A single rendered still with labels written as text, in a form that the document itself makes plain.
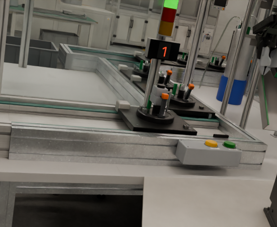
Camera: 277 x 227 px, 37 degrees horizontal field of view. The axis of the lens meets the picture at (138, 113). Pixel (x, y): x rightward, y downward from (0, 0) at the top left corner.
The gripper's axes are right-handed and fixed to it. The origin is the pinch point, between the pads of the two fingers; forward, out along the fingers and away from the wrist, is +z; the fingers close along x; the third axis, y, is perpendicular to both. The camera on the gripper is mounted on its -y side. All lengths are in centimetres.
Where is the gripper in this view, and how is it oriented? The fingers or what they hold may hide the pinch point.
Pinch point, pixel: (262, 70)
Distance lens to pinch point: 141.9
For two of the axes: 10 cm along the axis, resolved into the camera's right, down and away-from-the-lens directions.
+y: 3.0, 3.3, -8.9
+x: 9.4, 0.9, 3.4
